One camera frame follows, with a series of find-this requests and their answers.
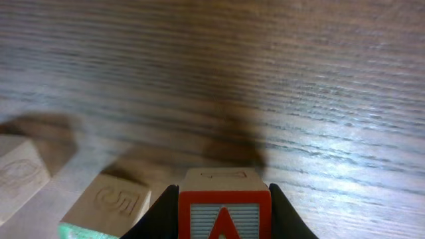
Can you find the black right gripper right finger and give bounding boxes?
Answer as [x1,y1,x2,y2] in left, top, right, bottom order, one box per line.
[269,183,318,239]

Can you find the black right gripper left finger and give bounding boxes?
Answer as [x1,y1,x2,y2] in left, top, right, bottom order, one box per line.
[120,185,179,239]

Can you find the green letter R block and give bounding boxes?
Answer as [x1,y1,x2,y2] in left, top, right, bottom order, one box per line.
[58,174,151,239]

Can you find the red letter A block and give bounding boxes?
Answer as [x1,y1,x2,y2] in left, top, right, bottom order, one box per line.
[178,167,272,239]

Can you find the yellow letter C block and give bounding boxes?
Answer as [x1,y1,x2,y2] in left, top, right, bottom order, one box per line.
[1,135,50,224]

